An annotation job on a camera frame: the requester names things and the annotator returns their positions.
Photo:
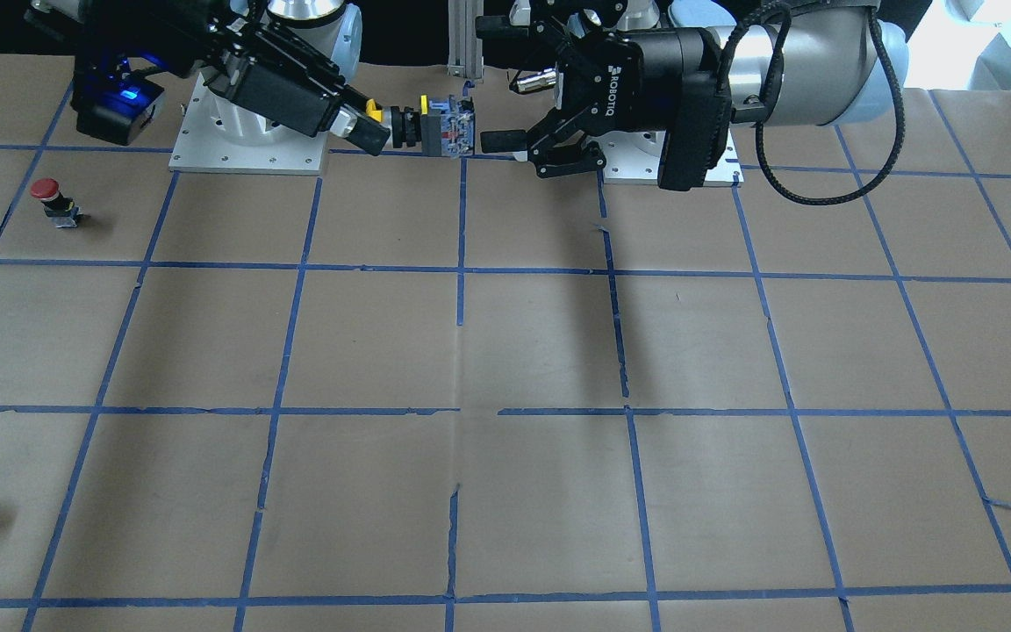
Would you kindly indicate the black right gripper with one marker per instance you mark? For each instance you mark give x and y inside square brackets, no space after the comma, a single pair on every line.
[284,88]

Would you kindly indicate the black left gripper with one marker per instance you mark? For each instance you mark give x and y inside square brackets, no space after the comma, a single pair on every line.
[627,63]

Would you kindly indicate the yellow push button switch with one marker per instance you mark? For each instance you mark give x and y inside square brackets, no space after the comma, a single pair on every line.
[438,127]

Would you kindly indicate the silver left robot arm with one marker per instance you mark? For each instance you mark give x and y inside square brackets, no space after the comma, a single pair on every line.
[790,63]

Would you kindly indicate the brown paper table mat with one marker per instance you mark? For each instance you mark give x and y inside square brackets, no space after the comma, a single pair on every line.
[430,394]

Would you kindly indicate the aluminium frame post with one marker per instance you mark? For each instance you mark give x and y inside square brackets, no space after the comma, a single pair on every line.
[465,49]

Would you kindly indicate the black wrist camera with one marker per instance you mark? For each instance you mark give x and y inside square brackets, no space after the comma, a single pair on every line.
[113,102]

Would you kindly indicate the red push button switch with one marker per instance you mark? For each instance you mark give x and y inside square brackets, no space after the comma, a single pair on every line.
[60,209]

